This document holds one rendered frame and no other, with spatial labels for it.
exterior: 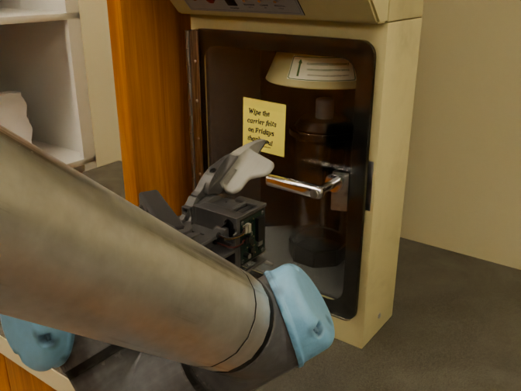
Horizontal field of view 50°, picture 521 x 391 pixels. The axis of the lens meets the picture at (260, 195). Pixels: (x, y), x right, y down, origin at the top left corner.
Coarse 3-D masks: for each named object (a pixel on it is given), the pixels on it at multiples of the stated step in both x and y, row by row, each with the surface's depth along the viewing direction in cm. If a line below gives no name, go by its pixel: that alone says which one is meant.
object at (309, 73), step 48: (240, 48) 79; (288, 48) 74; (336, 48) 70; (240, 96) 82; (288, 96) 76; (336, 96) 72; (240, 144) 84; (288, 144) 79; (336, 144) 74; (240, 192) 87; (288, 192) 81; (336, 192) 76; (288, 240) 84; (336, 240) 79; (336, 288) 81
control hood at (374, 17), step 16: (176, 0) 79; (304, 0) 67; (320, 0) 66; (336, 0) 64; (352, 0) 63; (368, 0) 62; (384, 0) 65; (240, 16) 76; (256, 16) 75; (272, 16) 73; (288, 16) 71; (304, 16) 70; (320, 16) 68; (336, 16) 67; (352, 16) 66; (368, 16) 64; (384, 16) 65
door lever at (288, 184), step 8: (272, 176) 76; (280, 176) 76; (328, 176) 76; (336, 176) 75; (272, 184) 76; (280, 184) 75; (288, 184) 75; (296, 184) 74; (304, 184) 73; (312, 184) 73; (328, 184) 74; (336, 184) 76; (296, 192) 74; (304, 192) 73; (312, 192) 72; (320, 192) 72
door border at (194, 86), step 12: (192, 36) 84; (192, 48) 84; (192, 60) 85; (192, 72) 86; (192, 84) 87; (192, 96) 87; (192, 108) 88; (192, 120) 89; (192, 156) 91; (192, 180) 93
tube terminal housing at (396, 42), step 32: (416, 0) 72; (288, 32) 75; (320, 32) 72; (352, 32) 70; (384, 32) 67; (416, 32) 74; (384, 64) 69; (416, 64) 77; (384, 96) 70; (384, 128) 73; (384, 160) 75; (384, 192) 78; (384, 224) 80; (384, 256) 83; (384, 288) 86; (352, 320) 83; (384, 320) 90
